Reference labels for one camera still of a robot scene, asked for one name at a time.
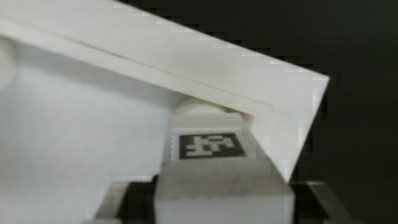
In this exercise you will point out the white table leg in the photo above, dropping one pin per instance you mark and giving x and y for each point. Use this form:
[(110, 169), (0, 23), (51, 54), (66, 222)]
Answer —
[(220, 186)]

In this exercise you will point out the white front fence bar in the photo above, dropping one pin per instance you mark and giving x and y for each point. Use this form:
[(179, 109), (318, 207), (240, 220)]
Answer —
[(124, 40)]

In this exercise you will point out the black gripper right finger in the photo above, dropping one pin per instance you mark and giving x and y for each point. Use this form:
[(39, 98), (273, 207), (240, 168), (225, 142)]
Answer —
[(318, 206)]

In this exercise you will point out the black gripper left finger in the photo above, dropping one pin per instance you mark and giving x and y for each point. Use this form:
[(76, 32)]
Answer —
[(126, 207)]

